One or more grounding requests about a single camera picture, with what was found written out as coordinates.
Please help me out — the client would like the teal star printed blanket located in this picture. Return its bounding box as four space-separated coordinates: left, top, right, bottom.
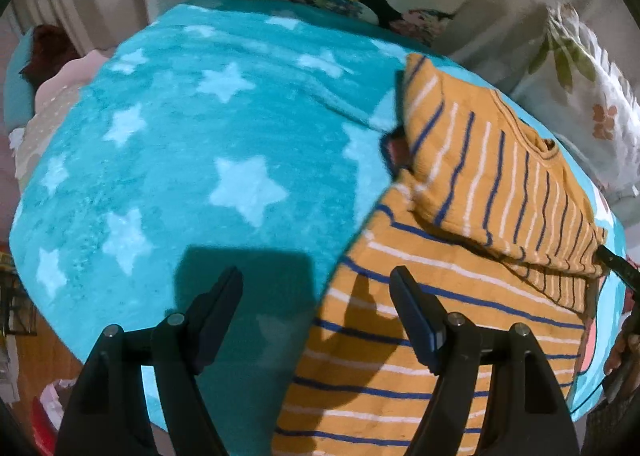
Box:
10 0 628 456

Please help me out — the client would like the orange striped shirt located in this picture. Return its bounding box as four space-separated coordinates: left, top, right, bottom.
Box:
272 53 608 456

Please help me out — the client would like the plain teal pillow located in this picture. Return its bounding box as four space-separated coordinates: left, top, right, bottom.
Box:
4 26 40 133

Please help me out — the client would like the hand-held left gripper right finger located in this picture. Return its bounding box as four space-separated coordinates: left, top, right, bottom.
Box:
389 266 583 456

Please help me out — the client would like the dark red cloth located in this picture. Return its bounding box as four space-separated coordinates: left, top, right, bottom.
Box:
20 25 81 87

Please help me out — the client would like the beige dotted cloth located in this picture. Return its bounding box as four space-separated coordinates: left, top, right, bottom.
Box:
14 86 87 179

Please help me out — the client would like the leaf print pillow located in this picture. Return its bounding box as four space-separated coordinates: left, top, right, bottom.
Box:
510 3 640 197

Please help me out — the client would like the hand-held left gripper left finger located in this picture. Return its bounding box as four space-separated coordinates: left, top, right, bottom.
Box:
55 266 244 456

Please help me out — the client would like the person's right hand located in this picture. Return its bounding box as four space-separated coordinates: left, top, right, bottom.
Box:
604 318 638 378

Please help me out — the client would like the pink cloth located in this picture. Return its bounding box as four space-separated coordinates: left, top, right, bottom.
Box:
35 48 117 104

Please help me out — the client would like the red plastic item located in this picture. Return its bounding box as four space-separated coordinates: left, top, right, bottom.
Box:
31 380 72 453

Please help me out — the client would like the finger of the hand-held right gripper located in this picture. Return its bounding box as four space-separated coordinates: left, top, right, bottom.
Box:
597 243 640 292

